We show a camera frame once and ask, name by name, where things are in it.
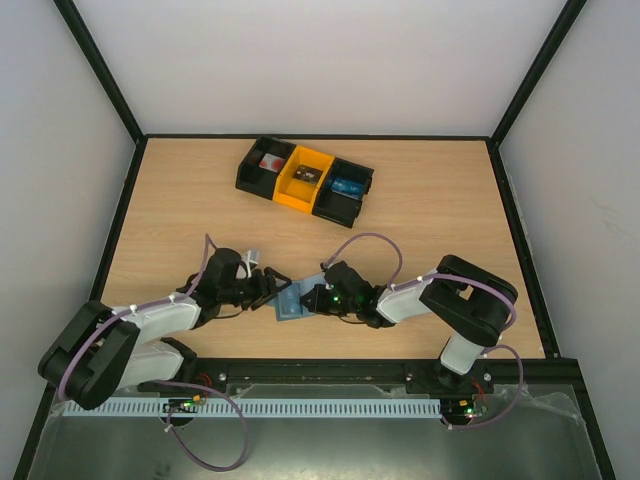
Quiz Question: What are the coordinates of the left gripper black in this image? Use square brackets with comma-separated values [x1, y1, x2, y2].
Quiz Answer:
[220, 266, 292, 310]

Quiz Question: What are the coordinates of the teal leather card holder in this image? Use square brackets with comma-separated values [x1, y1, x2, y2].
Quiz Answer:
[268, 273, 325, 322]

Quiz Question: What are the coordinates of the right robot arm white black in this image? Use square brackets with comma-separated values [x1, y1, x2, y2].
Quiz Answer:
[301, 255, 518, 392]

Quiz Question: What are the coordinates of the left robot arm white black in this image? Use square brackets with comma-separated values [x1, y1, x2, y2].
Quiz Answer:
[37, 247, 292, 410]

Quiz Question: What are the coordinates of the blue card in bin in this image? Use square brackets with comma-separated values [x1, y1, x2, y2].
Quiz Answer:
[331, 177, 364, 199]

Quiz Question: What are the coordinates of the dark card in yellow bin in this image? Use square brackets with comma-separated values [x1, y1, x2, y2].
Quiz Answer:
[293, 164, 323, 185]

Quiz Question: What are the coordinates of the red white card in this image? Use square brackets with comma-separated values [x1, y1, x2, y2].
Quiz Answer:
[258, 153, 286, 173]

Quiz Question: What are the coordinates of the right black storage bin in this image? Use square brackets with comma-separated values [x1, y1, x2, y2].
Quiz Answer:
[312, 157, 374, 228]

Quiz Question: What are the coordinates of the black storage bin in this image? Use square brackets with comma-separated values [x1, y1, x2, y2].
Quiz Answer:
[235, 136, 295, 200]
[312, 157, 374, 228]

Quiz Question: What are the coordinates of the yellow storage bin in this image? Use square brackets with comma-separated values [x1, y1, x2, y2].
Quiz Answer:
[272, 146, 335, 214]

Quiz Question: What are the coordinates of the left black storage bin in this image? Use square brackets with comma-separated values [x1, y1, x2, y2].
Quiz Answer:
[235, 136, 295, 200]

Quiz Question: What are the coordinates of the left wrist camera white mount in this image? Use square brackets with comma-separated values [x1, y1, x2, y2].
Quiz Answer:
[236, 249, 260, 279]

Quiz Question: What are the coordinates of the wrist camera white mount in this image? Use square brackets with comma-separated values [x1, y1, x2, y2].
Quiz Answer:
[236, 249, 260, 279]
[320, 259, 336, 271]

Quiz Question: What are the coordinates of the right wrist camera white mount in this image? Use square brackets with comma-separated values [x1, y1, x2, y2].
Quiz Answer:
[320, 259, 336, 271]

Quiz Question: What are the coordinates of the black mounting rail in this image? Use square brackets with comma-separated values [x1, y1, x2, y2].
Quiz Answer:
[47, 354, 581, 396]

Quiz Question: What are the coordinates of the white slotted cable duct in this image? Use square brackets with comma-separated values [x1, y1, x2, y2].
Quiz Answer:
[60, 397, 441, 419]

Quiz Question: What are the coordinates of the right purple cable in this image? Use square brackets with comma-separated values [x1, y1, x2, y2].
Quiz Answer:
[327, 232, 525, 431]

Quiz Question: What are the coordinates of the black enclosure frame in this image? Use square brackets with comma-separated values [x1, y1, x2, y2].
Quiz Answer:
[9, 0, 619, 480]

